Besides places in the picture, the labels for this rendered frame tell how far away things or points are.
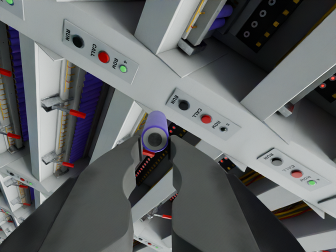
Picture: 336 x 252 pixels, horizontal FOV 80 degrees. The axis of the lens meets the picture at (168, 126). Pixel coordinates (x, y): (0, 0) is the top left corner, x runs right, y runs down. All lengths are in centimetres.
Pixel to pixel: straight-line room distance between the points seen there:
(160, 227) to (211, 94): 73
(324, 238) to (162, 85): 52
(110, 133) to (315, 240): 55
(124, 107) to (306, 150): 31
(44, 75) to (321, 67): 46
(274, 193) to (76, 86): 49
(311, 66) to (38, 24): 39
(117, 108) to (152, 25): 18
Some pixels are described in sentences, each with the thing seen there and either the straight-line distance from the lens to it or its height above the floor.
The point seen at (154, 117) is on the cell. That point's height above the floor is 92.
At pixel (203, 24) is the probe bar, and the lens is 32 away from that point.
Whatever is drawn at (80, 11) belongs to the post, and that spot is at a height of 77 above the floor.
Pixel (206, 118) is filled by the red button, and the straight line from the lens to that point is 33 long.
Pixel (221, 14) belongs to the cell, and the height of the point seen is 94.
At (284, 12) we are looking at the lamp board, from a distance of 43.
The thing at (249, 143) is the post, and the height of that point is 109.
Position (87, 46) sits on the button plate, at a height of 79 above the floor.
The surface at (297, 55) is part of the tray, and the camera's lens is 30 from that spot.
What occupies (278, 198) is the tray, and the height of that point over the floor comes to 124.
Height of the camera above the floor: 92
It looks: 6 degrees up
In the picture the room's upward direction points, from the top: 120 degrees clockwise
